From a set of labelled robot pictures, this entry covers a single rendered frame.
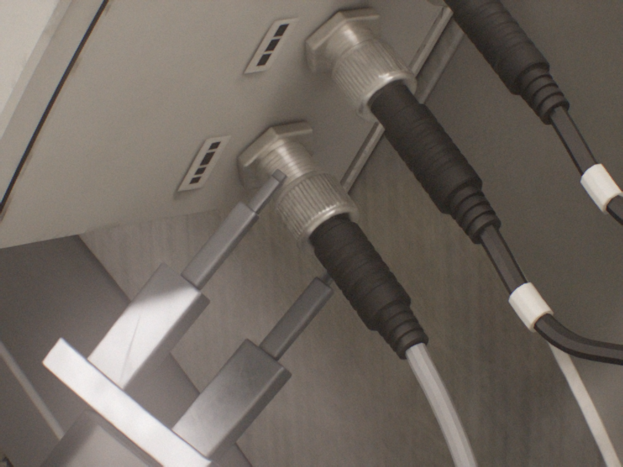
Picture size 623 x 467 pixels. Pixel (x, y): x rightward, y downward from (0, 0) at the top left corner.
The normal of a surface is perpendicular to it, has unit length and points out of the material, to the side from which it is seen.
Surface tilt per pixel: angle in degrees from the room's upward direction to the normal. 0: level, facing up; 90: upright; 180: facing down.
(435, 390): 65
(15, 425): 90
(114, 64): 133
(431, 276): 90
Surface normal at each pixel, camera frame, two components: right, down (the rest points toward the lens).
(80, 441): -0.45, -0.43
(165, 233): -0.76, 0.14
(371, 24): 0.51, 0.73
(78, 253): 0.32, -0.77
